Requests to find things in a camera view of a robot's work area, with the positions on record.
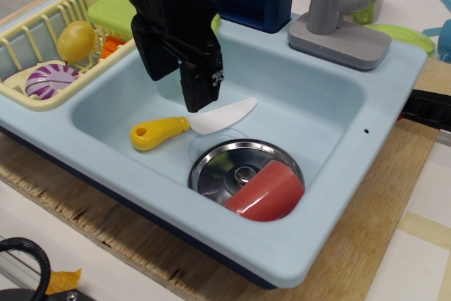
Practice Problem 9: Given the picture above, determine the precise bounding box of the purple toy cabbage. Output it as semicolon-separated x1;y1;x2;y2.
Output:
25;63;80;100

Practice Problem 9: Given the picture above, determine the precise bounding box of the yellow toy potato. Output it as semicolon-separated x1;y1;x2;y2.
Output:
56;20;96;62

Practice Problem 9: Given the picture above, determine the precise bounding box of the light blue toy sink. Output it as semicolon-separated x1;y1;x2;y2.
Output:
1;21;427;289

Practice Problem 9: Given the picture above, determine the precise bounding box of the green plastic plate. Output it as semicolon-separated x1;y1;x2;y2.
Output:
364;24;435;54

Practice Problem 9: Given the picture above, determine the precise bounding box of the black cable loop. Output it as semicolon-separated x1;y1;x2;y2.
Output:
0;238;51;301

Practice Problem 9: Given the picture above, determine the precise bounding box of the steel pot lid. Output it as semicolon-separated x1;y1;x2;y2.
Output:
187;139;304;205

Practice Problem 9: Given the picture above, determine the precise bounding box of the red plastic cup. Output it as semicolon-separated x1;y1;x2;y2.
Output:
224;160;305;222

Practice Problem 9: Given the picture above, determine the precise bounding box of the orange toy carrot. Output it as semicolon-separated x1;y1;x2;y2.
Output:
99;36;125;59

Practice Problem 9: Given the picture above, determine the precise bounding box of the black clamp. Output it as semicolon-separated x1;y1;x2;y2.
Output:
399;90;450;132

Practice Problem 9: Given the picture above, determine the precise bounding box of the orange tape piece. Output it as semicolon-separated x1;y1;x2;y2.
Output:
45;269;82;295

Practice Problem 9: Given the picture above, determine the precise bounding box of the grey toy faucet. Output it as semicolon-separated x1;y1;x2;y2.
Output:
288;0;392;71

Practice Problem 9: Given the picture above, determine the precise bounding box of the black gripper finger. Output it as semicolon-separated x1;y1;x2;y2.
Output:
131;15;179;81
180;62;224;113

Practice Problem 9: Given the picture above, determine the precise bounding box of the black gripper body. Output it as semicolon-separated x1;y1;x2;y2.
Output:
127;0;223;87

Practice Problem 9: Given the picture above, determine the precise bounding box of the yellow handled toy knife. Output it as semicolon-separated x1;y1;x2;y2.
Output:
130;97;258;151

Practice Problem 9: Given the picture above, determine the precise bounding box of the cream dish rack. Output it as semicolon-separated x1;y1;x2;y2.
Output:
1;0;136;111

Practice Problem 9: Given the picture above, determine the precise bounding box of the green plastic cutting board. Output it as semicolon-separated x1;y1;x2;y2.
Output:
88;0;219;44

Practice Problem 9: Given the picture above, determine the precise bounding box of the wooden base board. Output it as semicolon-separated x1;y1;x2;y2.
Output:
0;57;451;301

